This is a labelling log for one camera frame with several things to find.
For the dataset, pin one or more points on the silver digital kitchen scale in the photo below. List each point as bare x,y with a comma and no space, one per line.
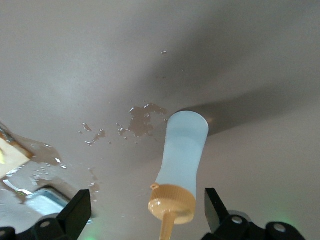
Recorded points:
47,202

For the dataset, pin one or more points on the translucent sauce bottle orange cap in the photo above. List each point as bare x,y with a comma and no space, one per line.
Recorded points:
182,155

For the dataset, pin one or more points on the wooden cutting board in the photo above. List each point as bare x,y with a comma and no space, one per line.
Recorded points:
12,160

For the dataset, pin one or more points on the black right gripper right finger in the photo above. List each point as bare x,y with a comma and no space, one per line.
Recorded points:
220,220

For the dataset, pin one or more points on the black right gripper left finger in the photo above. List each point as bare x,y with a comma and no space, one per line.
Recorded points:
70,217

